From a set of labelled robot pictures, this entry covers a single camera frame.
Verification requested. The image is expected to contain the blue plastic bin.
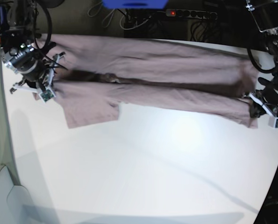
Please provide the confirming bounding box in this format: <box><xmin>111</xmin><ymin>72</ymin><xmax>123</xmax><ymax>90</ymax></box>
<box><xmin>102</xmin><ymin>0</ymin><xmax>168</xmax><ymax>9</ymax></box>

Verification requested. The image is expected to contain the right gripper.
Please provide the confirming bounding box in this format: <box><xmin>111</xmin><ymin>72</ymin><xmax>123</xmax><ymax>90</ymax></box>
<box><xmin>10</xmin><ymin>52</ymin><xmax>65</xmax><ymax>95</ymax></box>

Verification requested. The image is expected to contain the mauve t-shirt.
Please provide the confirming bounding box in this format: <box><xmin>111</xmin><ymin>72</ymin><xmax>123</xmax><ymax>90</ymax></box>
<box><xmin>32</xmin><ymin>34</ymin><xmax>261</xmax><ymax>129</ymax></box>

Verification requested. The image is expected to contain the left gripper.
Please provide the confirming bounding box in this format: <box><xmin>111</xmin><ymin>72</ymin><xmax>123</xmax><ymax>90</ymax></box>
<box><xmin>243</xmin><ymin>86</ymin><xmax>278</xmax><ymax>118</ymax></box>

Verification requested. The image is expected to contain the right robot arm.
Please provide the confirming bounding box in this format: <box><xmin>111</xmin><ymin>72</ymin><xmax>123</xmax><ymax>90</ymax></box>
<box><xmin>0</xmin><ymin>0</ymin><xmax>262</xmax><ymax>128</ymax></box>

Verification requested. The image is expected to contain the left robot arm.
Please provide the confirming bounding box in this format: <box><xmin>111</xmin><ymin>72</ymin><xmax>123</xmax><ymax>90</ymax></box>
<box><xmin>246</xmin><ymin>0</ymin><xmax>278</xmax><ymax>118</ymax></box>

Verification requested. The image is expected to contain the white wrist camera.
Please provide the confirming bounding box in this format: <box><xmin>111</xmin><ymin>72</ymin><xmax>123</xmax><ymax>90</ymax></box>
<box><xmin>39</xmin><ymin>89</ymin><xmax>55</xmax><ymax>103</ymax></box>
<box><xmin>268</xmin><ymin>117</ymin><xmax>278</xmax><ymax>129</ymax></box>

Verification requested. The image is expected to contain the grey chair seat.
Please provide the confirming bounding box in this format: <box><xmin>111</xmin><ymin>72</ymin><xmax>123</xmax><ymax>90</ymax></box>
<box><xmin>0</xmin><ymin>164</ymin><xmax>60</xmax><ymax>224</ymax></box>

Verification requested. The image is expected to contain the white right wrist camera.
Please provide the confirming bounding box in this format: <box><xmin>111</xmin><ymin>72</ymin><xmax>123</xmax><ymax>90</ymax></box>
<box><xmin>39</xmin><ymin>89</ymin><xmax>55</xmax><ymax>103</ymax></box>

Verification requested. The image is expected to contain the black power strip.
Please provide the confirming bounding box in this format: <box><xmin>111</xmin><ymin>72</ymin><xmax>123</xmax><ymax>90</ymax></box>
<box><xmin>165</xmin><ymin>9</ymin><xmax>218</xmax><ymax>20</ymax></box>

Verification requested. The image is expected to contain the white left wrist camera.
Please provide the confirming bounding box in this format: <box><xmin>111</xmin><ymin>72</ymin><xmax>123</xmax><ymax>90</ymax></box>
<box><xmin>268</xmin><ymin>117</ymin><xmax>278</xmax><ymax>129</ymax></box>

